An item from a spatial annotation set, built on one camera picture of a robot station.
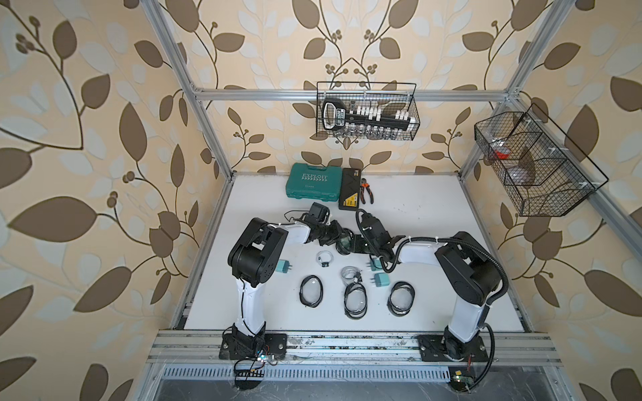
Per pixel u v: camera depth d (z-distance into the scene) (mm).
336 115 845
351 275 884
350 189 1141
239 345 684
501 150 804
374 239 752
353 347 754
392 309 805
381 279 870
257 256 532
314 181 1118
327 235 870
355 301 826
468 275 485
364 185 1155
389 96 907
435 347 727
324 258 933
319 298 817
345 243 937
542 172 737
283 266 889
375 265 890
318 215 811
